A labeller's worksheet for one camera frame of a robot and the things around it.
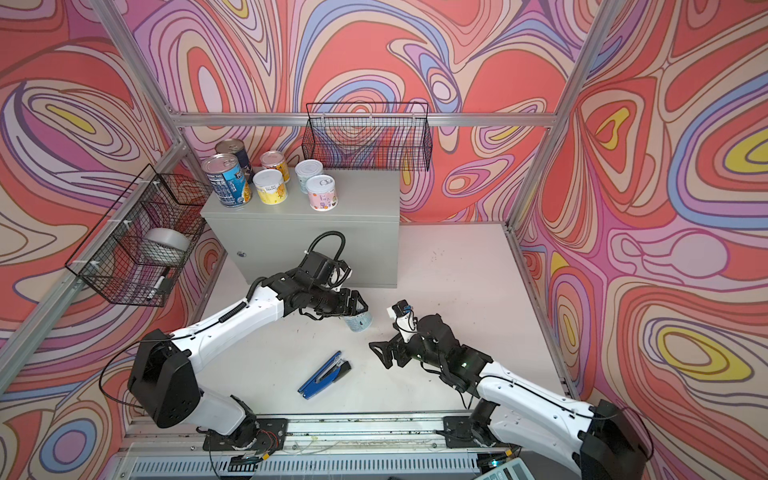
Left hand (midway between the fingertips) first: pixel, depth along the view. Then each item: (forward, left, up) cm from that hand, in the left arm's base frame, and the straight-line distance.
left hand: (362, 307), depth 80 cm
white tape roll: (+8, +48, +17) cm, 51 cm away
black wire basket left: (+8, +57, +13) cm, 60 cm away
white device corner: (-35, -36, -11) cm, 51 cm away
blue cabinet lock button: (+17, +37, +2) cm, 41 cm away
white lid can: (-4, +1, 0) cm, 4 cm away
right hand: (-8, -7, -3) cm, 11 cm away
